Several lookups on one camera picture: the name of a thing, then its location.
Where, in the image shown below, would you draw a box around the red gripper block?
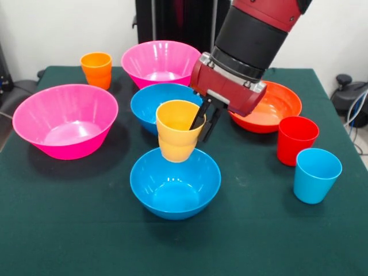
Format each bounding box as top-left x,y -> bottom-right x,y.
189,57 -> 267,143

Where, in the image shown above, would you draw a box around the yellow plastic cup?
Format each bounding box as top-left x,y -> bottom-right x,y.
155,99 -> 207,163

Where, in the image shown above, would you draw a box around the blue plastic bowl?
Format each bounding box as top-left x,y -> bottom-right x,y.
129,147 -> 221,221
130,83 -> 204,136

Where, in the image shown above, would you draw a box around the red-orange plastic bowl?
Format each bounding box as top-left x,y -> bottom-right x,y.
229,80 -> 303,134

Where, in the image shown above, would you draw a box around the pink plastic bowl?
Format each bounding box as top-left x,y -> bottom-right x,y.
120,40 -> 202,90
11,83 -> 119,160

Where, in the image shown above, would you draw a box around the red plastic cup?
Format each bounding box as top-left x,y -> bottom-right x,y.
277,116 -> 320,167

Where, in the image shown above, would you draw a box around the orange plastic cup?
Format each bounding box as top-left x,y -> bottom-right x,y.
79,52 -> 113,90

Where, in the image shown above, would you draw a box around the dark green table cloth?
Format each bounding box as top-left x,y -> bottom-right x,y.
0,65 -> 368,276

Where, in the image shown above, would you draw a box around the light blue plastic cup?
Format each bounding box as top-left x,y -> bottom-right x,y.
293,148 -> 343,205

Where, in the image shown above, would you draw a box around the black upright post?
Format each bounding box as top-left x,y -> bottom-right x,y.
132,0 -> 232,58

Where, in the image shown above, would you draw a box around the tangle of floor cables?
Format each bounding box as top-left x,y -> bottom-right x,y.
343,91 -> 368,156

